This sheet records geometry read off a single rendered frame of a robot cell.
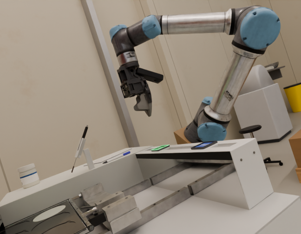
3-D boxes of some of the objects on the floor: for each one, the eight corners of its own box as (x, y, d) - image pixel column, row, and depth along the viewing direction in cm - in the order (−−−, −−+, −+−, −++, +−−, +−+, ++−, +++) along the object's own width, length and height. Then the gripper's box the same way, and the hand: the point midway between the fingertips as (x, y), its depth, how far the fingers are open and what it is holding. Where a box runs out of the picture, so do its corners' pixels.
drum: (294, 110, 658) (285, 86, 658) (313, 106, 622) (304, 81, 623) (289, 113, 626) (280, 88, 627) (309, 109, 591) (300, 83, 591)
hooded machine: (259, 136, 483) (238, 73, 484) (294, 130, 433) (271, 61, 434) (245, 146, 434) (222, 77, 436) (283, 141, 385) (257, 63, 386)
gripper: (114, 71, 89) (131, 122, 89) (121, 63, 81) (140, 119, 81) (133, 68, 93) (149, 116, 93) (142, 60, 85) (160, 113, 85)
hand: (150, 113), depth 89 cm, fingers closed
